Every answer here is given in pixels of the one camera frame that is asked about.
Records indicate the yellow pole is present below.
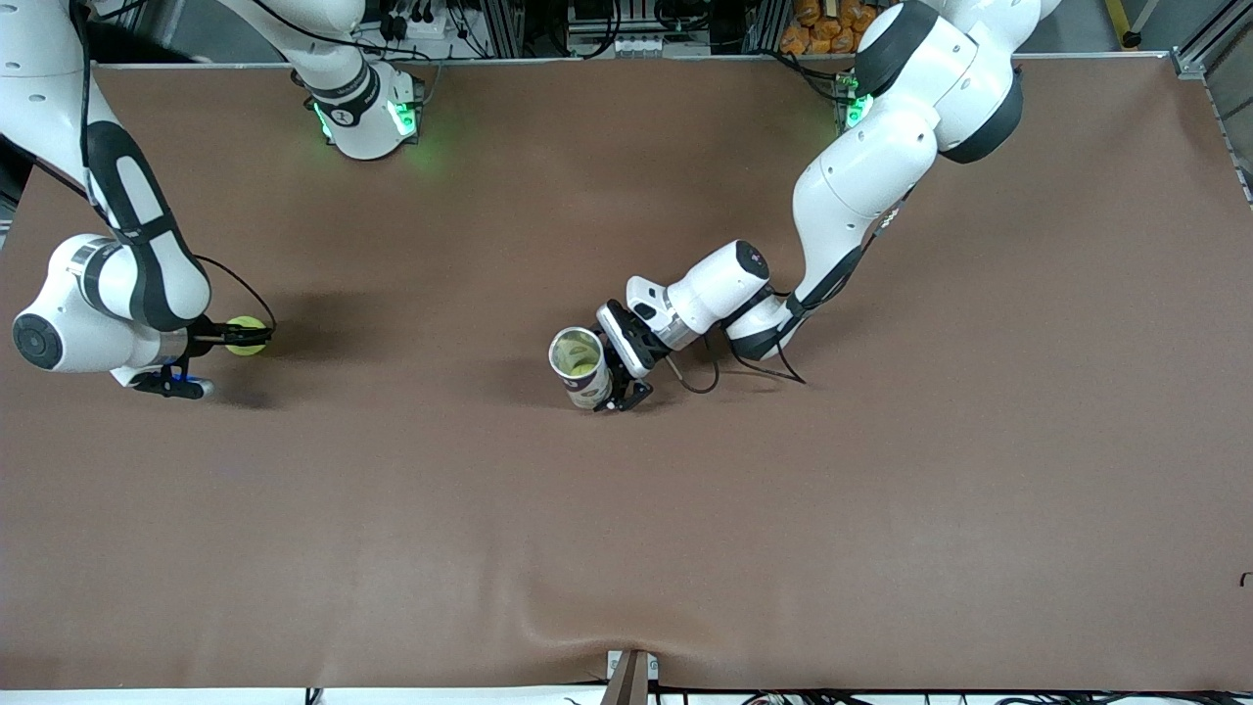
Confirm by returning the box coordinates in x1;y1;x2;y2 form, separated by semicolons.
1104;0;1144;50

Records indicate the white power strip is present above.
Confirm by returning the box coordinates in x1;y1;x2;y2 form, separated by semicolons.
377;0;466;42

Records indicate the aluminium frame profile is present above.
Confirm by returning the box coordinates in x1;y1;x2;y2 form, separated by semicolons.
1170;0;1253;81

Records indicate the grey table clamp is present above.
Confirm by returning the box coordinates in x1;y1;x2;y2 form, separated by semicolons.
605;648;659;705

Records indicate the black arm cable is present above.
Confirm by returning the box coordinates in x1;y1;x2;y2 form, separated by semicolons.
669;289;808;396
194;253;279;330

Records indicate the brown table mat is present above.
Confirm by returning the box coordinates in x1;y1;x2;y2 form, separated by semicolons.
0;59;1253;691

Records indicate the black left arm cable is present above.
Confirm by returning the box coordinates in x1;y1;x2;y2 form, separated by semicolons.
669;289;808;396

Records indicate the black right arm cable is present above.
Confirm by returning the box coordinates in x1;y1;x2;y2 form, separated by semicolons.
194;253;279;330

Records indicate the orange objects pile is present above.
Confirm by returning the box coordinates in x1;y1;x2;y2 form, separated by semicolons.
780;0;882;56

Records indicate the white navy tennis ball can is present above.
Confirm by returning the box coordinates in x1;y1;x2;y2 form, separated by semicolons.
548;326;616;411

